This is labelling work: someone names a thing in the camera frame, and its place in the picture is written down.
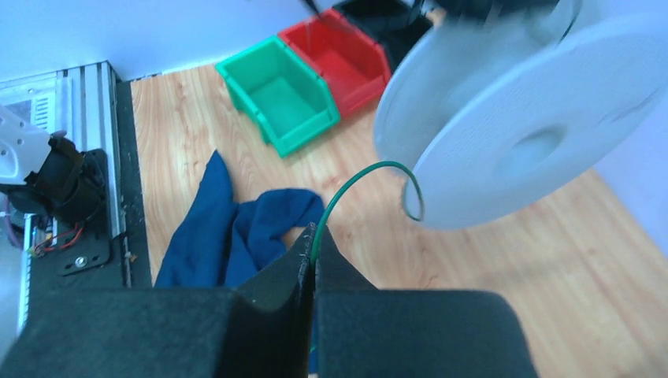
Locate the black plastic bin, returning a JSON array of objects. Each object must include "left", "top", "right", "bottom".
[{"left": 333, "top": 0, "right": 433, "bottom": 72}]

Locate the green plastic bin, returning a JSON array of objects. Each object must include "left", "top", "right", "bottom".
[{"left": 215, "top": 36, "right": 340, "bottom": 158}]

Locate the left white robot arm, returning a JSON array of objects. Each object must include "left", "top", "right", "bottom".
[{"left": 1, "top": 106, "right": 108, "bottom": 224}]

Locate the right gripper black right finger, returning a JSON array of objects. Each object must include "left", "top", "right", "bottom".
[{"left": 315, "top": 231, "right": 538, "bottom": 377}]

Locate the aluminium rail frame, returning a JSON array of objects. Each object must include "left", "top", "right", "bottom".
[{"left": 1, "top": 62, "right": 117, "bottom": 341}]

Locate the red plastic bin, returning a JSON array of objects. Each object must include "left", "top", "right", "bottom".
[{"left": 278, "top": 9, "right": 391, "bottom": 119}]

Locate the thin green wire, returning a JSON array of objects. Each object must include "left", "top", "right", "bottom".
[{"left": 310, "top": 160, "right": 426, "bottom": 267}]

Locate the blue cloth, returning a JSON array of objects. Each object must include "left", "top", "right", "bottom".
[{"left": 154, "top": 152, "right": 325, "bottom": 288}]

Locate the white cable spool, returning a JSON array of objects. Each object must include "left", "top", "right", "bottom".
[{"left": 373, "top": 1, "right": 667, "bottom": 230}]

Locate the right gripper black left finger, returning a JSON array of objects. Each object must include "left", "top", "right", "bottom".
[{"left": 1, "top": 224, "right": 315, "bottom": 377}]

